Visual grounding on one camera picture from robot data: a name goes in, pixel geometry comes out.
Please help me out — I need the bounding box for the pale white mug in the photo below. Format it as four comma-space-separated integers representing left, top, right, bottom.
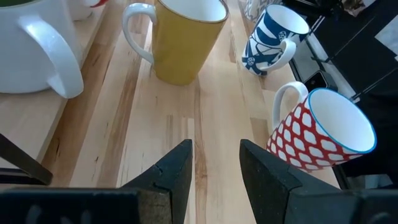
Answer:
266, 81, 377, 172

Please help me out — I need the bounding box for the beige white mug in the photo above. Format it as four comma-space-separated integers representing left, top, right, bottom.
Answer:
238, 0, 284, 22

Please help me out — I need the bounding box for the yellow mug white handle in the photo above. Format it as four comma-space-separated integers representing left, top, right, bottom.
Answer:
121, 0, 230, 86

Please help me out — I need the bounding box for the olive green mug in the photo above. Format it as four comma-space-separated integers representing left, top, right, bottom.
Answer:
0, 0, 85, 100

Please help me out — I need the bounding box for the red and white mug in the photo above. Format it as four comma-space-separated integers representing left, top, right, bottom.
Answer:
67, 0, 109, 22

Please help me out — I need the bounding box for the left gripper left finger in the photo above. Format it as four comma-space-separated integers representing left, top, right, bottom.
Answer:
121, 139, 193, 224

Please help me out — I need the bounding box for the blue white patterned mug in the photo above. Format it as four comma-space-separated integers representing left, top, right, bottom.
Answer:
241, 3, 311, 77

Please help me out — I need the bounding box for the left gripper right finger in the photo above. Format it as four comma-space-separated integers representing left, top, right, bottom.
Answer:
239, 139, 358, 224

